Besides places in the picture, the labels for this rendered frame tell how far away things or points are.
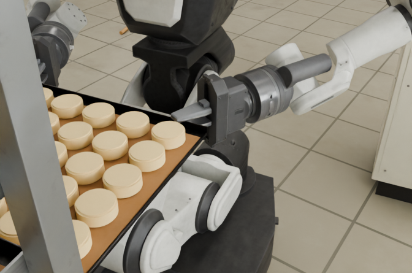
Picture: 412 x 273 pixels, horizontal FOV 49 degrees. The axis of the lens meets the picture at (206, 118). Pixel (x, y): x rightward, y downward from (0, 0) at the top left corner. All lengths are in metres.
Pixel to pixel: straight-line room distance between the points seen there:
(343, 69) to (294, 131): 1.29
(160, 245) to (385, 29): 0.57
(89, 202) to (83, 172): 0.06
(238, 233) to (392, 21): 0.78
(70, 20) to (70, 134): 0.42
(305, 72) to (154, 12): 0.30
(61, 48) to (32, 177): 0.68
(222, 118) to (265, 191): 0.80
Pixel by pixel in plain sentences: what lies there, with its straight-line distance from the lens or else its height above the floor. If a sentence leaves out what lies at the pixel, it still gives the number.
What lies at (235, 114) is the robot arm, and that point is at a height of 0.77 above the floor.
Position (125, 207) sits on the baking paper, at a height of 0.77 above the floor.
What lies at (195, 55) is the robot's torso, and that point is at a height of 0.77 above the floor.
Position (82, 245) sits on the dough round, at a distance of 0.52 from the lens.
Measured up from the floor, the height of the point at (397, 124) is 0.34.
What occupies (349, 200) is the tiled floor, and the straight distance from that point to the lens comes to 1.79.
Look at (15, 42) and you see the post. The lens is 0.29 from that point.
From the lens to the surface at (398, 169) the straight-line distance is 1.73.
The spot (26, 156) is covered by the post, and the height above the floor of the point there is 0.99.
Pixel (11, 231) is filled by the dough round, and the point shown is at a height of 0.79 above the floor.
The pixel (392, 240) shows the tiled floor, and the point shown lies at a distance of 1.70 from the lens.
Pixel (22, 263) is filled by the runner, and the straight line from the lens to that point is 0.40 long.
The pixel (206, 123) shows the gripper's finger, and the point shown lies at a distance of 0.73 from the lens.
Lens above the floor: 1.17
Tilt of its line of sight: 33 degrees down
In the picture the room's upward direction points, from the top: straight up
